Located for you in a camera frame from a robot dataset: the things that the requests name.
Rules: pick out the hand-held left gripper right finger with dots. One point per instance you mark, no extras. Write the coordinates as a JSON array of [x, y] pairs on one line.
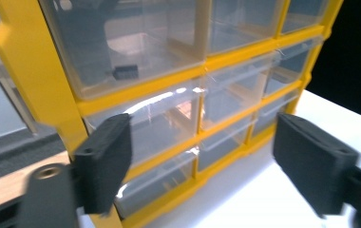
[[311, 164]]

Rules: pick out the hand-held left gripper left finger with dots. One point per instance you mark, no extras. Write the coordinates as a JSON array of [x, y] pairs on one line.
[[104, 164]]

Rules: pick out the small grey metal part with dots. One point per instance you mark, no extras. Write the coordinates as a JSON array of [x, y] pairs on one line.
[[126, 72]]

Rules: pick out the yellow black drawer organizer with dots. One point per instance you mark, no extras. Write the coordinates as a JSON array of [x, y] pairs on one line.
[[36, 63]]

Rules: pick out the single transparent plastic drawer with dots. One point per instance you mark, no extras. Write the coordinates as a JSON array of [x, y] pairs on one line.
[[156, 47]]

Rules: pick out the group of clear drawers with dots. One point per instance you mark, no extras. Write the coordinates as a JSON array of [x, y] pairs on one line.
[[169, 126]]

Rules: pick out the black curtain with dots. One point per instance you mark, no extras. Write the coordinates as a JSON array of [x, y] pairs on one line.
[[352, 47]]

